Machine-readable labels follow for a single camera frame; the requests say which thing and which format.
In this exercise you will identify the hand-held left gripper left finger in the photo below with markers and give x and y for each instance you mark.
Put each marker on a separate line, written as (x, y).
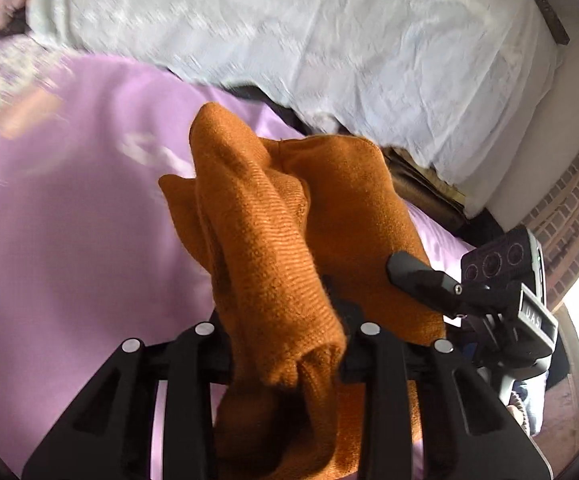
(189, 365)

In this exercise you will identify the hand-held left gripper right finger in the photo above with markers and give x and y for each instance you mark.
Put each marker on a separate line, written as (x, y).
(382, 365)

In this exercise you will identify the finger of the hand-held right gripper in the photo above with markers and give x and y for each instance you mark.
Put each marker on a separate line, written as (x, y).
(419, 280)

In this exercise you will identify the orange knit garment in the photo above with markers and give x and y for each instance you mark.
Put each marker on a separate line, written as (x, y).
(279, 240)

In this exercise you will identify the person's right hand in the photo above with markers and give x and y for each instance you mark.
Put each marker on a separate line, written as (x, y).
(520, 417)

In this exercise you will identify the purple printed blanket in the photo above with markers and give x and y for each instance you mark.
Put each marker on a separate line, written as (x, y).
(69, 220)

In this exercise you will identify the white bed sheet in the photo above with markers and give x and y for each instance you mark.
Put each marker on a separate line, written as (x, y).
(319, 35)

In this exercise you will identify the dark wooden strip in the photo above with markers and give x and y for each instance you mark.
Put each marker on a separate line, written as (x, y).
(549, 12)

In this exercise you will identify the floral print cloth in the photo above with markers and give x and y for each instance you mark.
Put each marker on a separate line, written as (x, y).
(4, 70)

